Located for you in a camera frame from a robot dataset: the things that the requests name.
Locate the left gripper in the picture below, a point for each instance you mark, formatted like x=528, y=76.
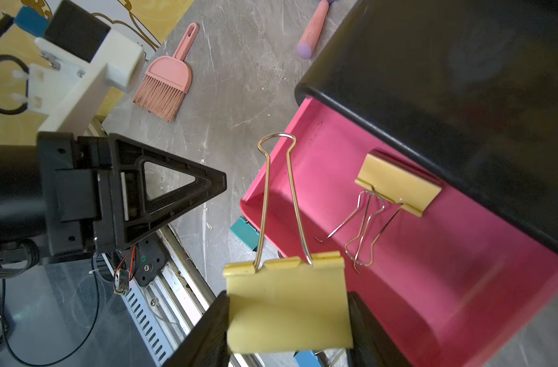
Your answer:
x=102, y=194

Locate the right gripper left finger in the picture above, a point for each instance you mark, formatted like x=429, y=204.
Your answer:
x=206, y=344

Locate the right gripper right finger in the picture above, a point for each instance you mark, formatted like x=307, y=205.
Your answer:
x=372, y=346

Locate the yellow binder clip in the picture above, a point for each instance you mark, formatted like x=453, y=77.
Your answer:
x=289, y=304
x=385, y=181

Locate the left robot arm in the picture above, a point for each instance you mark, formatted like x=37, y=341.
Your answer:
x=22, y=208

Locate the blue binder clip lower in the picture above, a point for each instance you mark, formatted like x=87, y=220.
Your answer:
x=307, y=359

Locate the teal binder clip left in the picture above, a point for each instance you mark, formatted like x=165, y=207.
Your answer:
x=246, y=233

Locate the black drawer cabinet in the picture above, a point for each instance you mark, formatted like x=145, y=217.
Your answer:
x=466, y=89

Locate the pink hand broom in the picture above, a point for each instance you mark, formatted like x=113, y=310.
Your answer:
x=167, y=80

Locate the purple pink toy shovel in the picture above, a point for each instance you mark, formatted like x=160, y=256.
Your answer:
x=308, y=41

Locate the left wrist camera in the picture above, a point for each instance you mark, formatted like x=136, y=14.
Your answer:
x=86, y=58

